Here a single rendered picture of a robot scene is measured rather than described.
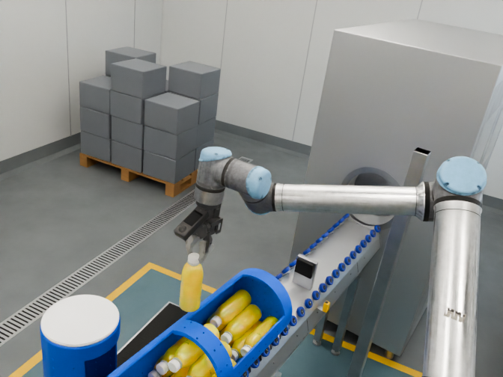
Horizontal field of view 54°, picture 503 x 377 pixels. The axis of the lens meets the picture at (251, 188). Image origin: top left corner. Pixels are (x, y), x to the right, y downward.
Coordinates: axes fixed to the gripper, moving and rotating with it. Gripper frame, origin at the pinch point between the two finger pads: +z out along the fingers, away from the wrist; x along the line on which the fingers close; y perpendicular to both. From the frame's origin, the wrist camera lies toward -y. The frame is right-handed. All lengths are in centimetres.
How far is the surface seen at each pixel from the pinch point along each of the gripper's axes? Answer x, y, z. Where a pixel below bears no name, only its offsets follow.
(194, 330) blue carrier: -8.4, -5.0, 21.2
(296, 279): -4, 81, 42
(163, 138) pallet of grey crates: 225, 233, 70
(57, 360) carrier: 35, -23, 52
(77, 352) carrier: 29, -20, 46
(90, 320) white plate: 36, -9, 42
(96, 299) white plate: 44, 0, 41
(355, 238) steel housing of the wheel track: -8, 144, 40
